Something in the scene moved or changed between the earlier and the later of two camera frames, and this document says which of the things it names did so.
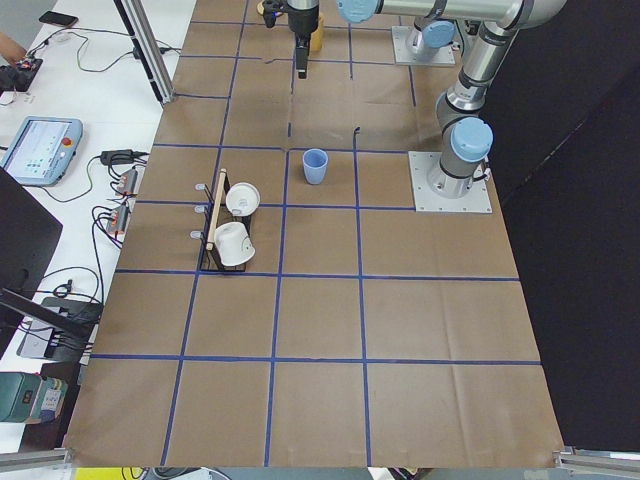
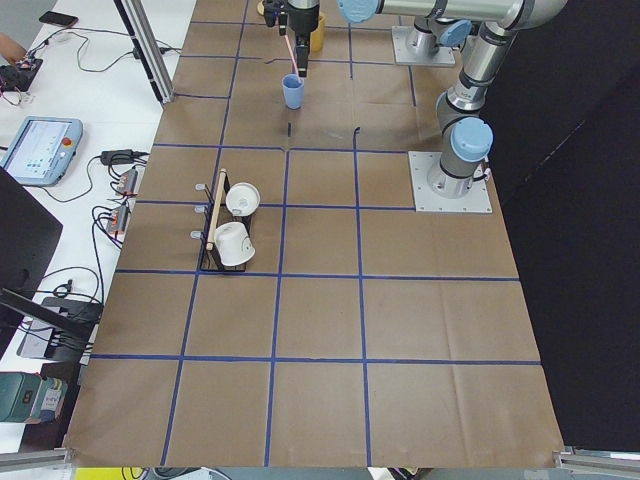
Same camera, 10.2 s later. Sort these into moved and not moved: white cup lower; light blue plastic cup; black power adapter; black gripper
Moved: light blue plastic cup
Not moved: black gripper; black power adapter; white cup lower
